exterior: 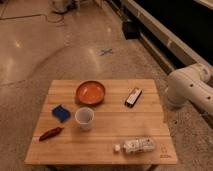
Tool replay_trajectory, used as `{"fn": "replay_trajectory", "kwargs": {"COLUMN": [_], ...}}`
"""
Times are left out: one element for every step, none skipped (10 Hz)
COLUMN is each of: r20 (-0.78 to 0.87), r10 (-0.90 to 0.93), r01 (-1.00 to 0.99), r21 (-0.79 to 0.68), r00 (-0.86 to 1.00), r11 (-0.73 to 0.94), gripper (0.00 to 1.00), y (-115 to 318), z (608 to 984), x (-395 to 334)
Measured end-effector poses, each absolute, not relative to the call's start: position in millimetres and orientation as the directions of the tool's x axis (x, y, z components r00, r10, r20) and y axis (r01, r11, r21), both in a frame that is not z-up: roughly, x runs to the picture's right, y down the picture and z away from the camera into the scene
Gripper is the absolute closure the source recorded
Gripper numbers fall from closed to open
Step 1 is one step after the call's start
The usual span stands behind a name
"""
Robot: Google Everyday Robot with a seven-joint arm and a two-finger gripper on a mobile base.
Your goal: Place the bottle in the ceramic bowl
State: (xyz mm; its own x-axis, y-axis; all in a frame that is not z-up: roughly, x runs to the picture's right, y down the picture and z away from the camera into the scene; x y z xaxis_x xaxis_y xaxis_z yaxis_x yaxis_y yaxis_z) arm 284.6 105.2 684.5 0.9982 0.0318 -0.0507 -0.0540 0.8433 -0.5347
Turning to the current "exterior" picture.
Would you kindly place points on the red chili pepper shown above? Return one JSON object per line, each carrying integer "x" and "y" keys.
{"x": 50, "y": 133}

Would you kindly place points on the blue sponge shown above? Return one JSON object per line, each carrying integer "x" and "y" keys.
{"x": 61, "y": 113}

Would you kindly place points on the white object on floor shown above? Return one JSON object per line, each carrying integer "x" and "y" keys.
{"x": 63, "y": 6}

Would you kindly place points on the black box on floor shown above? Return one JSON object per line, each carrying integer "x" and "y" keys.
{"x": 130, "y": 30}

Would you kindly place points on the orange ceramic bowl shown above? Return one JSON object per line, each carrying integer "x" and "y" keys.
{"x": 90, "y": 93}

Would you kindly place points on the white paper cup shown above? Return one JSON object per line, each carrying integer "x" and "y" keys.
{"x": 84, "y": 118}

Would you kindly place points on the wooden table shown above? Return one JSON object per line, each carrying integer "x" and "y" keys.
{"x": 113, "y": 123}

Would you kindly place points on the clear plastic bottle white cap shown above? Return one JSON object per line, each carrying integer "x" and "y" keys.
{"x": 141, "y": 145}

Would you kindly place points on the black rectangular snack bar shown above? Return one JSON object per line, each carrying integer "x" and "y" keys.
{"x": 133, "y": 97}

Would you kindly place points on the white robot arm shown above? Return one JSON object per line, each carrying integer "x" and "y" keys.
{"x": 190, "y": 84}

